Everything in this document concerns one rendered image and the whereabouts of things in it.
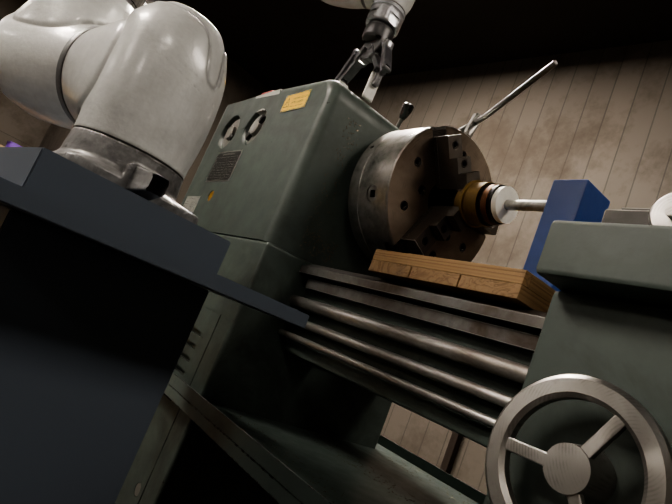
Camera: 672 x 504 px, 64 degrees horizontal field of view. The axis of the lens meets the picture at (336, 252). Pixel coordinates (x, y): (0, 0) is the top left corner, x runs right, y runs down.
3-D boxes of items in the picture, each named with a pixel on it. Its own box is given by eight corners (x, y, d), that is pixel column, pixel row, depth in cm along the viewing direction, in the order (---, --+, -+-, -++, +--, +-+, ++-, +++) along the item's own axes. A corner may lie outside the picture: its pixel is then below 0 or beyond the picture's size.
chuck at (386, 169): (331, 218, 107) (405, 98, 115) (422, 299, 123) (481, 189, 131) (359, 220, 99) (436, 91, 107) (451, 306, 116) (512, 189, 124)
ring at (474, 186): (457, 171, 105) (496, 170, 98) (484, 193, 111) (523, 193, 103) (441, 214, 104) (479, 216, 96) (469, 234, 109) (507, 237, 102)
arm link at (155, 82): (133, 139, 63) (210, -17, 67) (32, 111, 70) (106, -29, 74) (207, 193, 78) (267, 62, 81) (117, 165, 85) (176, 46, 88)
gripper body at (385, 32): (360, 24, 139) (346, 55, 137) (381, 16, 132) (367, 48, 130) (379, 42, 143) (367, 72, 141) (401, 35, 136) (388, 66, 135)
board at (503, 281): (367, 270, 92) (376, 248, 93) (487, 335, 112) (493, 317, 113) (516, 298, 68) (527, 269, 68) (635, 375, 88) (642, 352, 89)
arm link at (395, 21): (388, -6, 132) (379, 14, 131) (412, 17, 137) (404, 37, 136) (365, 4, 139) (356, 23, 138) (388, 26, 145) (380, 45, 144)
